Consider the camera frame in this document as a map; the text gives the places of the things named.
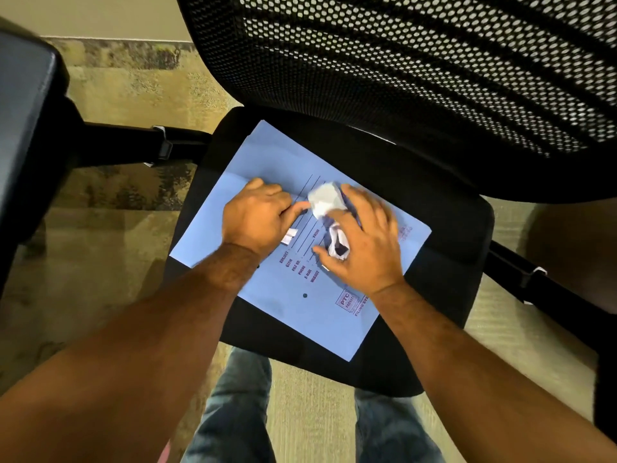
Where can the black mesh chair backrest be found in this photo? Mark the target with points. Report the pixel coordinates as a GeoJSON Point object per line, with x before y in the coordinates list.
{"type": "Point", "coordinates": [385, 67]}

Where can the black chair seat cushion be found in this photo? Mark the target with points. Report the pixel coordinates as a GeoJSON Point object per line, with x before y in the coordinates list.
{"type": "Point", "coordinates": [429, 216]}

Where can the white paper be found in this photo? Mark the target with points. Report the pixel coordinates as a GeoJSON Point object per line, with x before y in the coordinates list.
{"type": "Point", "coordinates": [325, 197]}

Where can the small white paper scrap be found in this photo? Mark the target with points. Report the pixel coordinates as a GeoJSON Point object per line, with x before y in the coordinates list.
{"type": "Point", "coordinates": [289, 236]}

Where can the person's right hand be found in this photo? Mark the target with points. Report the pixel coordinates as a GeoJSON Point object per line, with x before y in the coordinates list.
{"type": "Point", "coordinates": [369, 250]}

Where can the person's right thumb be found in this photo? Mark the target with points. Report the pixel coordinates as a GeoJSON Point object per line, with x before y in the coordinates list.
{"type": "Point", "coordinates": [325, 257]}

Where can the blue paper file folder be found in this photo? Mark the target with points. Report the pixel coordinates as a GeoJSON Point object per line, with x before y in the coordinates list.
{"type": "Point", "coordinates": [270, 159]}

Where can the person's left forearm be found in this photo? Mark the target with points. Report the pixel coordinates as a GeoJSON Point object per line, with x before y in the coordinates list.
{"type": "Point", "coordinates": [135, 351]}

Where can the person's left thumb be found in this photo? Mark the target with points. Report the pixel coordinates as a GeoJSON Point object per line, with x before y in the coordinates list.
{"type": "Point", "coordinates": [296, 214]}

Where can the black chair armrest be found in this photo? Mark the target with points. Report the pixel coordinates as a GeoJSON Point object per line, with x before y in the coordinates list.
{"type": "Point", "coordinates": [554, 294]}
{"type": "Point", "coordinates": [29, 139]}

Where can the person's left hand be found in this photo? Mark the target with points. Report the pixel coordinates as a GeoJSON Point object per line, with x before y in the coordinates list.
{"type": "Point", "coordinates": [250, 219]}

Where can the blue denim jeans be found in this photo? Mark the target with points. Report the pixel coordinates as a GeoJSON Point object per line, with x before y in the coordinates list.
{"type": "Point", "coordinates": [231, 405]}

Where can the person's right forearm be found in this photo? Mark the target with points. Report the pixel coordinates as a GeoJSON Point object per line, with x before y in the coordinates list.
{"type": "Point", "coordinates": [472, 380]}

